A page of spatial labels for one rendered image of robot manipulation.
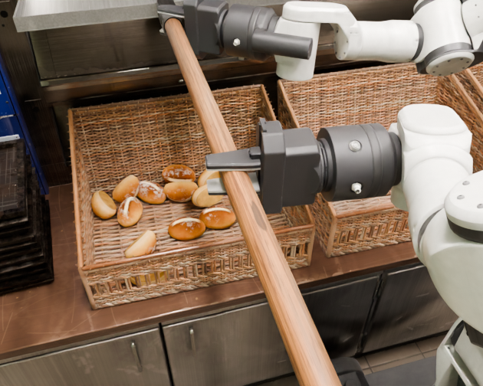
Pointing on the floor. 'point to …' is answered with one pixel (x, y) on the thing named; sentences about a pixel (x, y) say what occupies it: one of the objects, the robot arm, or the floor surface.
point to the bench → (200, 321)
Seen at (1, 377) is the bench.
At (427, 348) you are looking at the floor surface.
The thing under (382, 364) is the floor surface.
